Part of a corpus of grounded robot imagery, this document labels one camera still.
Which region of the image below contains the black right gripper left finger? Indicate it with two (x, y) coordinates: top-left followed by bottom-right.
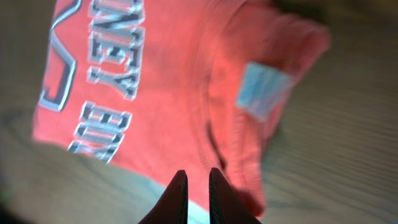
(139, 170), (188, 224)

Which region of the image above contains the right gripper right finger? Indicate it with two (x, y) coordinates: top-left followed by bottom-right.
(209, 167), (261, 224)

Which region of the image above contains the red orange t-shirt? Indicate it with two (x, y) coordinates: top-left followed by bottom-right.
(32, 0), (330, 217)

